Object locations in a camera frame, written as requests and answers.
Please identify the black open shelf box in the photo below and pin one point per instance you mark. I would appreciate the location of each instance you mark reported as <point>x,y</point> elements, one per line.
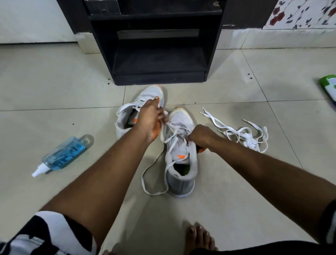
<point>160,63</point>

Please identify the blue transparent bottle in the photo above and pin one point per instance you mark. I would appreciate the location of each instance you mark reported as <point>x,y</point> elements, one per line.
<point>63,155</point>

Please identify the person's right hand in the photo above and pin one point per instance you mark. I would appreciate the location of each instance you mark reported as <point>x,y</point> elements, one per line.
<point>203,138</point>

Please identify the person's right foot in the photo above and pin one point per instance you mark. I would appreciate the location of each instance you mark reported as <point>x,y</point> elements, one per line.
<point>198,236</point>

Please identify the person's left hand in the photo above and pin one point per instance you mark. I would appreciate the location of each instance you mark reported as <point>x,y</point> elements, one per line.
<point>151,119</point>

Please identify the clear plastic box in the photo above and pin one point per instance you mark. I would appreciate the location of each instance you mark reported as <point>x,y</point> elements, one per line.
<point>102,7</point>

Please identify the white floral patterned sheet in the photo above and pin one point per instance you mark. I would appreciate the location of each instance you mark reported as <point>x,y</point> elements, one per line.
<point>302,14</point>

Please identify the zebra striped garment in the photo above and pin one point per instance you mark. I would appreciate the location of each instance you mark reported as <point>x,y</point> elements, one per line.
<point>47,233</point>

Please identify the green blue white bottle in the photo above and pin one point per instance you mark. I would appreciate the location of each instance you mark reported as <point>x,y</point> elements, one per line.
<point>329,86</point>

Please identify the person's right forearm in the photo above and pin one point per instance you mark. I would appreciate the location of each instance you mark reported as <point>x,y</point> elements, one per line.
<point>275,178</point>

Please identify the person's left forearm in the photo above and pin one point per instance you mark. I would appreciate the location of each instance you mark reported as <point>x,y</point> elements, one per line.
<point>97,181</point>

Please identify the dark brown wooden cabinet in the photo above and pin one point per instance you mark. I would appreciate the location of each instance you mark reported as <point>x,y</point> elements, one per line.
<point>246,13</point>

